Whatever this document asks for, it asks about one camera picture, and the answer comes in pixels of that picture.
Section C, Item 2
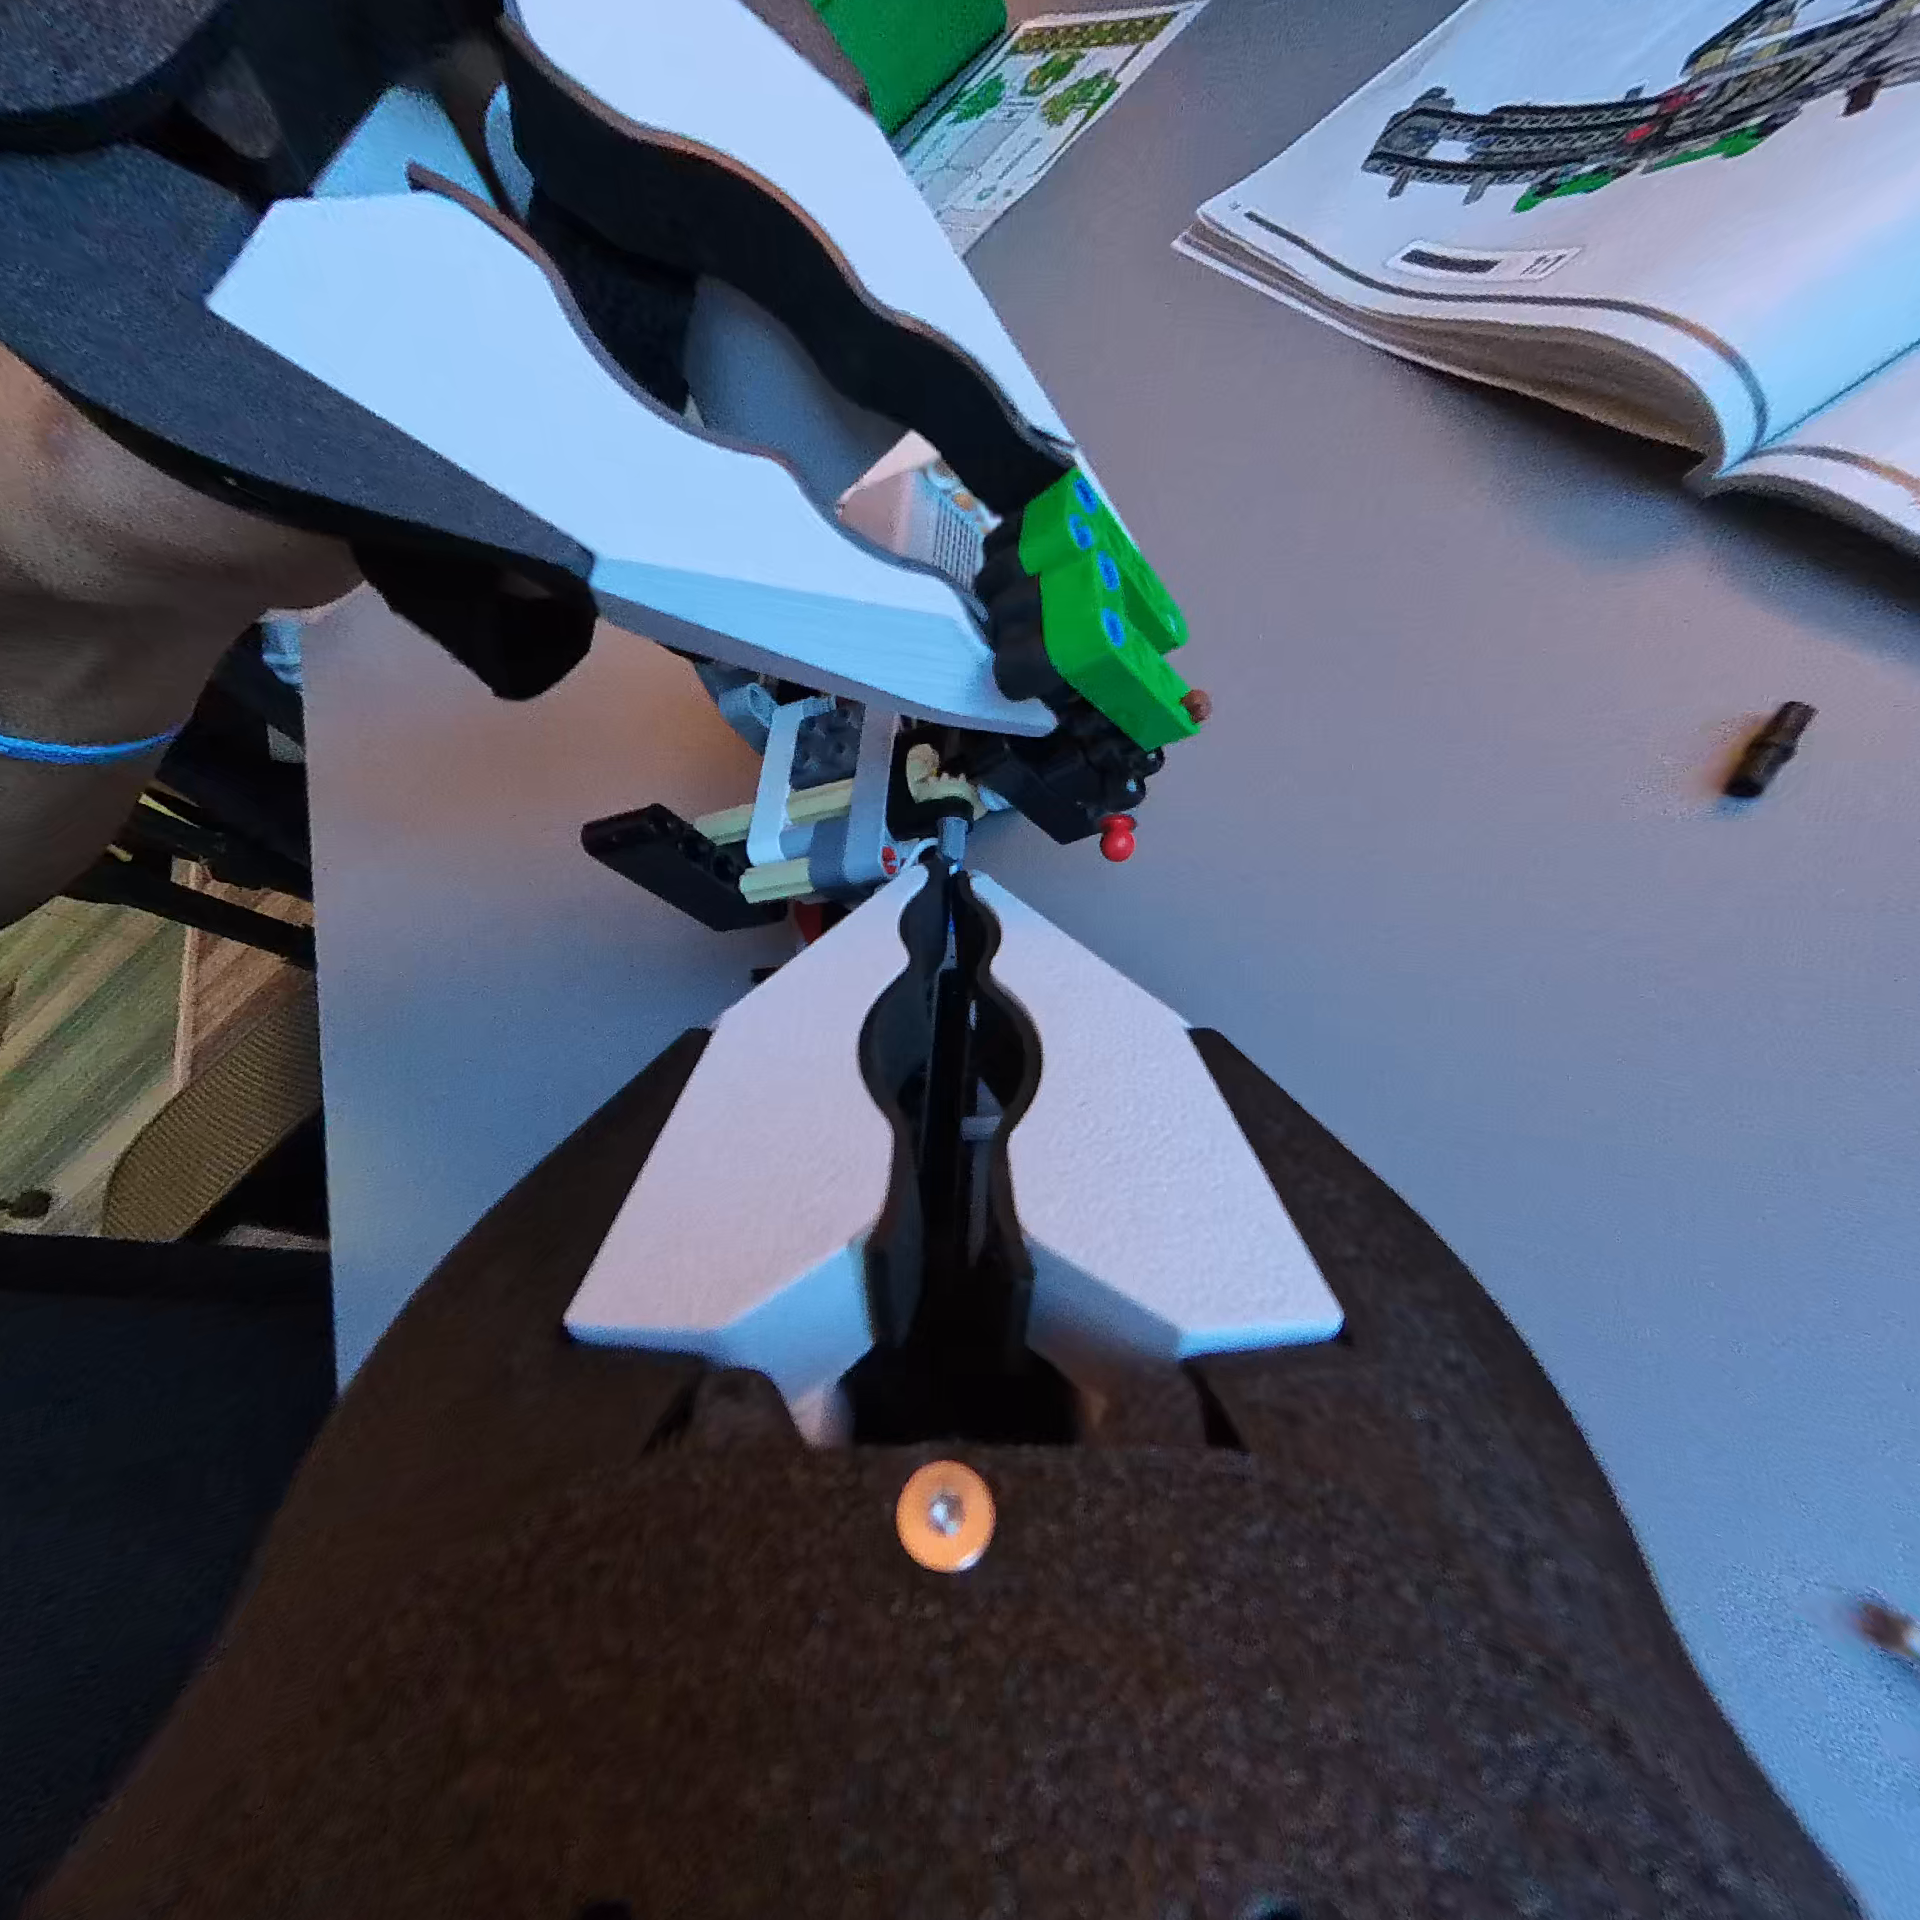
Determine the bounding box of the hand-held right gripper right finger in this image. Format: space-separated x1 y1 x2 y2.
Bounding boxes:
958 871 1346 1365

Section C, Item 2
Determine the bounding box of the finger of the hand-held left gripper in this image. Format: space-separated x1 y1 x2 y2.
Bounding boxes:
491 0 1086 511
208 191 1062 735

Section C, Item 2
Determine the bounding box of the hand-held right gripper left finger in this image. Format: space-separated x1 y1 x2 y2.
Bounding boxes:
566 862 951 1447

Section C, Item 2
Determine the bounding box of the green plastic bin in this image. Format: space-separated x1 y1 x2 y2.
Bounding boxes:
810 0 1011 137

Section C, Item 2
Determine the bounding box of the lego truck model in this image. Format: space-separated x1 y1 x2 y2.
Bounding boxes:
583 457 1211 943

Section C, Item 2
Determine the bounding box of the lego instruction booklet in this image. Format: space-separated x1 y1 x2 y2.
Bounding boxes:
1175 0 1920 560

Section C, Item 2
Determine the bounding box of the person's left forearm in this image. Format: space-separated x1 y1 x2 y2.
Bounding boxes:
0 748 179 925

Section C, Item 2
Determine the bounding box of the black lego pin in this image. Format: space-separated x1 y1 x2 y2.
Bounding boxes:
1721 700 1819 799

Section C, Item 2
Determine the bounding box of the person's left hand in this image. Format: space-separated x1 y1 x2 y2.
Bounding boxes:
0 344 361 741

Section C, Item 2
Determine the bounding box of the green printed sticker sheet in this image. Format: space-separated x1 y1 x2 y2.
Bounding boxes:
896 0 1208 254

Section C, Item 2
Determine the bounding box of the blue wristband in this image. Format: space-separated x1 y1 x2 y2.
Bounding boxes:
0 726 185 769

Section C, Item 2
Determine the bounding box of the black chair frame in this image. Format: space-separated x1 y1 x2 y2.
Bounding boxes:
67 621 320 968

